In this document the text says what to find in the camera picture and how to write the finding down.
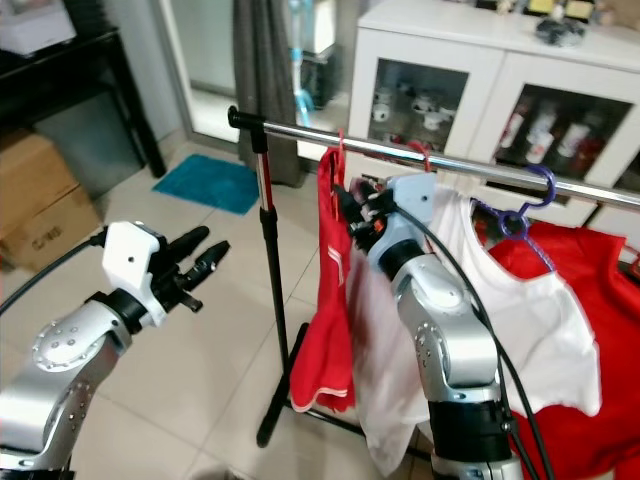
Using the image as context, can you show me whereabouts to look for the white box appliance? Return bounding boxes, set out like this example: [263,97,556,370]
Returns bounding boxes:
[0,0,77,57]

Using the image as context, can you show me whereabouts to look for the printed cardboard box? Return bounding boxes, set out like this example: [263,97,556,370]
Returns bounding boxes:
[5,185,100,270]

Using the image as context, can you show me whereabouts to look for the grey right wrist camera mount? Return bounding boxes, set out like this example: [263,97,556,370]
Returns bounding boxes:
[365,172,439,276]

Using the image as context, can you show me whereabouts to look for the black chrome clothes rack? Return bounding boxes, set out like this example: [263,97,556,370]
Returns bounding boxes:
[226,105,640,471]

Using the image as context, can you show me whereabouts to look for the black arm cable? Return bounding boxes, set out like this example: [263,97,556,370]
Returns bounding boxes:
[395,205,557,480]
[0,232,113,313]

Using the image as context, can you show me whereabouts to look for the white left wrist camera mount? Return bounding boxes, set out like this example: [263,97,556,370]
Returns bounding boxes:
[102,221,167,330]

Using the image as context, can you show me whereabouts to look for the small black object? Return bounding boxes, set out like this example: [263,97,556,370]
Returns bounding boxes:
[534,14,590,47]

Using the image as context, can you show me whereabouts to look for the white tank top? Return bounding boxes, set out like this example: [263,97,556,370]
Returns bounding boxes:
[430,185,605,421]

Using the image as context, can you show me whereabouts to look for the teal floor mat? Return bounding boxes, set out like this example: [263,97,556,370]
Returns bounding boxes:
[153,153,261,216]

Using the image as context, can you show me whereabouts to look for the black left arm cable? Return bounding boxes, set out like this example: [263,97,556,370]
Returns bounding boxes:
[0,232,113,313]

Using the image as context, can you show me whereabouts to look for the plain red garment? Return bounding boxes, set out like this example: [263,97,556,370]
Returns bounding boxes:
[490,222,640,480]

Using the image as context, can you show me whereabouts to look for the black side table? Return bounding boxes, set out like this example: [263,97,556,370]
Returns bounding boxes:
[0,25,167,179]

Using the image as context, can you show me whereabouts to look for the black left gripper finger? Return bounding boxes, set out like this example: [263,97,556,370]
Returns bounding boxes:
[190,242,232,289]
[166,227,211,261]

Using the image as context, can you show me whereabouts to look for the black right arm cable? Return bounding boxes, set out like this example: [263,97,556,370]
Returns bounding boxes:
[395,205,557,480]

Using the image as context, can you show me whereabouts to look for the pale pink garment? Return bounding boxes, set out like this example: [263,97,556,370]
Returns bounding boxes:
[345,235,437,477]

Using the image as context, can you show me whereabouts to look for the grey curtain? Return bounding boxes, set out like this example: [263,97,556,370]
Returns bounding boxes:
[232,0,307,187]

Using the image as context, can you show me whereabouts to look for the purple plastic hanger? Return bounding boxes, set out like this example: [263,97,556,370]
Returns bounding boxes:
[470,163,559,276]

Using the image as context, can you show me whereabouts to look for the red garment with white stripe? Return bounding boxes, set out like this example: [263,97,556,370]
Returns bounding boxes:
[290,147,358,414]

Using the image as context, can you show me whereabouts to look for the white glass-door cabinet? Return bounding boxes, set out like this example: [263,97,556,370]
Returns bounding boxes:
[345,0,640,231]

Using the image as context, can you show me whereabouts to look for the plain cardboard box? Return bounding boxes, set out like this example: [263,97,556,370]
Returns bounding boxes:
[0,130,77,237]

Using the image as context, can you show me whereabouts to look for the red plastic hanger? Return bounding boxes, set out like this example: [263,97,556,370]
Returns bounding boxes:
[406,139,434,175]
[322,129,349,201]

